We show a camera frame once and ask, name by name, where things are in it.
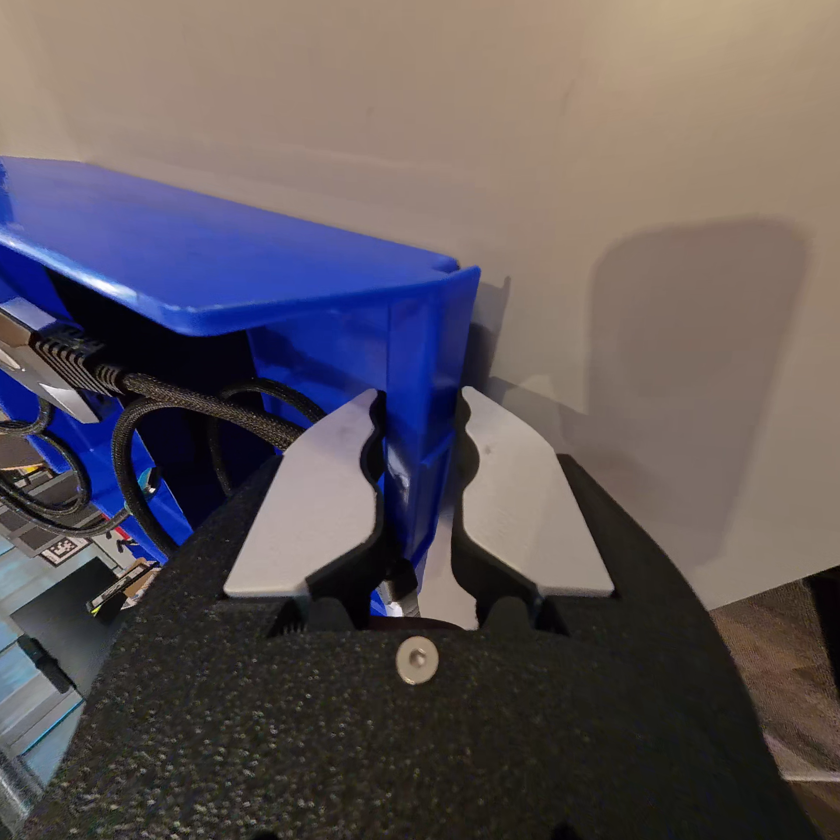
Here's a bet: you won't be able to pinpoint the thick black braided hub cable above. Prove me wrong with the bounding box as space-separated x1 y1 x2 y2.
92 367 329 565

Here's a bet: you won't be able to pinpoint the black usb cable green plugs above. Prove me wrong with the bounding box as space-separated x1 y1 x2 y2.
0 407 93 532
209 377 327 497
0 482 132 536

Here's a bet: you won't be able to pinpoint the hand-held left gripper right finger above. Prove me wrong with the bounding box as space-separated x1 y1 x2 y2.
456 385 616 599

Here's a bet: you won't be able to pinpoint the blue plastic bin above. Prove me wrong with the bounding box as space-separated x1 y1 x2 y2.
0 154 483 618

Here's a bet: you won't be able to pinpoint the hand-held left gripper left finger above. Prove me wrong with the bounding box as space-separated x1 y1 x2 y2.
223 388 387 601

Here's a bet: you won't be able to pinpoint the black white marker tag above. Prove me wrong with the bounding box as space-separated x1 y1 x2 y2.
41 535 88 567

